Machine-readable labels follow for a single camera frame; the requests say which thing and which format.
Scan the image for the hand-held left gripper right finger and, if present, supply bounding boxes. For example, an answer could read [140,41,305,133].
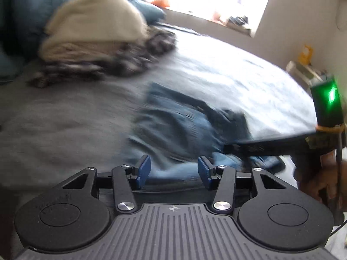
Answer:
[198,156,309,215]

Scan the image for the person's right hand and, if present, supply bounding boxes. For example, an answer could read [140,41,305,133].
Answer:
[294,152,347,202]

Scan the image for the beige houndstooth knit garment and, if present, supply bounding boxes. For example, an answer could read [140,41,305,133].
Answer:
[38,39,131,61]

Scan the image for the black white plaid shirt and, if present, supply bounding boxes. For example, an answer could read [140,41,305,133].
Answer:
[27,28,178,88]

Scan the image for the cream fleece blanket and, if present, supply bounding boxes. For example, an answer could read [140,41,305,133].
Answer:
[43,0,149,44]

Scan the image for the teal blue duvet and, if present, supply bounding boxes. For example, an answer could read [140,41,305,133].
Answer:
[0,0,114,86]

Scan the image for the dark crumpled cloth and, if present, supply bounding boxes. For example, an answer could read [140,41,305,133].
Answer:
[227,15,249,27]

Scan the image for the yellow box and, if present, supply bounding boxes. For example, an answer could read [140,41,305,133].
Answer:
[298,44,314,65]

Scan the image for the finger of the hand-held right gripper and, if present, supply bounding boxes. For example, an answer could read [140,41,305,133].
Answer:
[224,140,274,158]

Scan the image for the blue denim jeans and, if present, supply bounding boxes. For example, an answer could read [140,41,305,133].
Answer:
[127,83,285,190]

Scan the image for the white bedside furniture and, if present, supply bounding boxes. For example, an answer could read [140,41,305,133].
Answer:
[286,60,328,84]

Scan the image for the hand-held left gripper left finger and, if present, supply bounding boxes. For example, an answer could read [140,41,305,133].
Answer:
[38,154,151,214]

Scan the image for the black cable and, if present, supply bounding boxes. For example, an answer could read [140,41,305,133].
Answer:
[329,128,347,239]

